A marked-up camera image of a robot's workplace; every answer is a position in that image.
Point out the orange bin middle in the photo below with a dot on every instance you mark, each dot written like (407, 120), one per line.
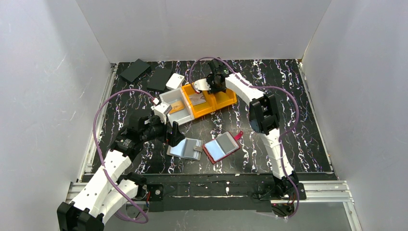
(201, 109)

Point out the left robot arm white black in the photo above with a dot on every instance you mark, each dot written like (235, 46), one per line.
(107, 191)

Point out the grey card holder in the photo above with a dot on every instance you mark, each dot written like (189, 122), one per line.
(188, 148)

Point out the black flat box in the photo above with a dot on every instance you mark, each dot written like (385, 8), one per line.
(134, 71)
(158, 80)

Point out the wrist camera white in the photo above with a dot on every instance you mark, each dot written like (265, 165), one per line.
(201, 85)
(161, 109)

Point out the grey credit card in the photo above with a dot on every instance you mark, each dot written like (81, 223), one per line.
(197, 99)

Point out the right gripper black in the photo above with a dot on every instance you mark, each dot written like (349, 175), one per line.
(215, 78)

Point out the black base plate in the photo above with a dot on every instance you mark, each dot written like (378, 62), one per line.
(204, 192)

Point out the orange card in bin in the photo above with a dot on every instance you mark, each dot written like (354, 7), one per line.
(177, 106)

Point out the black flat box right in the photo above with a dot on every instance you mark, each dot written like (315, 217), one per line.
(158, 80)

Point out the black flat box left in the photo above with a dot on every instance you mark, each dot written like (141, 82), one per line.
(134, 71)

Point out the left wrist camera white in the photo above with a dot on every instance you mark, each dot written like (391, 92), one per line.
(161, 109)

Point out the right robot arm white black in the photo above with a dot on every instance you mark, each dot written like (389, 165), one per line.
(264, 117)

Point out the white plastic bin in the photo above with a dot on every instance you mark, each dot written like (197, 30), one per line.
(181, 111)

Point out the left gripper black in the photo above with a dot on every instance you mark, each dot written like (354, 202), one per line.
(173, 135)

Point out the orange bin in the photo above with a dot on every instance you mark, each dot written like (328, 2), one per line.
(201, 109)
(223, 99)

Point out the red leather card holder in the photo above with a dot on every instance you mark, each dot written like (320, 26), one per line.
(213, 150)

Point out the white small box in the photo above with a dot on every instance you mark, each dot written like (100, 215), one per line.
(175, 81)

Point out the orange bin right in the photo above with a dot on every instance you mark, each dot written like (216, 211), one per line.
(223, 99)

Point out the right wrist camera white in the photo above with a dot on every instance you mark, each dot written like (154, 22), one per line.
(201, 85)

